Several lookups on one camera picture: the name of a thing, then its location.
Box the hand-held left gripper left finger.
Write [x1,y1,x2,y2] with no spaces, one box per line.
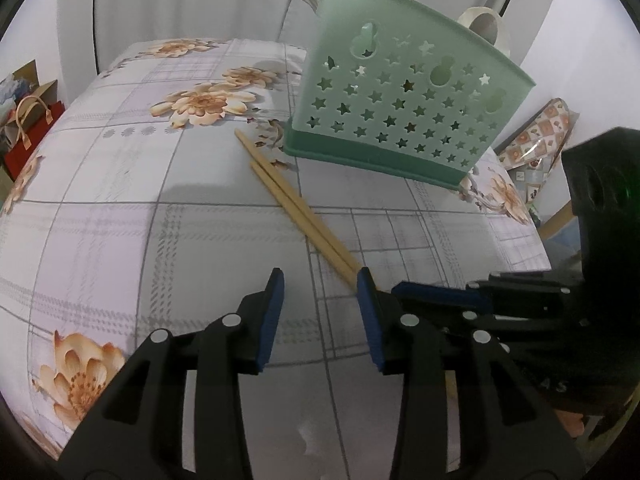
[57,267,286,480]

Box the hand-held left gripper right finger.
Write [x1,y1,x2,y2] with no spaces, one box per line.
[355,266,587,480]

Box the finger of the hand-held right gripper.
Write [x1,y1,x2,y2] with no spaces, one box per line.
[420,305,517,357]
[391,270,585,319]

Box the green star-holed utensil holder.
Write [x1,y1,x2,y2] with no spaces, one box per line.
[283,0,537,191]

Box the person's right hand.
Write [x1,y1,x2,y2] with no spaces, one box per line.
[552,407,589,439]

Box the wooden chair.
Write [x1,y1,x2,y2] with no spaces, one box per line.
[537,200,577,242]

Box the checkered chair cushion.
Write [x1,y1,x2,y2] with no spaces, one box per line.
[495,98,576,197]

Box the floral checked tablecloth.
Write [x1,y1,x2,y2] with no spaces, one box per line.
[0,37,552,462]

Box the white ceramic spoon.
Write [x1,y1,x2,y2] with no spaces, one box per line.
[457,6,512,59]

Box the red gift bag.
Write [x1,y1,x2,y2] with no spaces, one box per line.
[4,95,66,179]

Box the grey curtain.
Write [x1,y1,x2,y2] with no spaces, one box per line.
[59,0,532,61]

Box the cardboard box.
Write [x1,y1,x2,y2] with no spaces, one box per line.
[0,59,59,107]

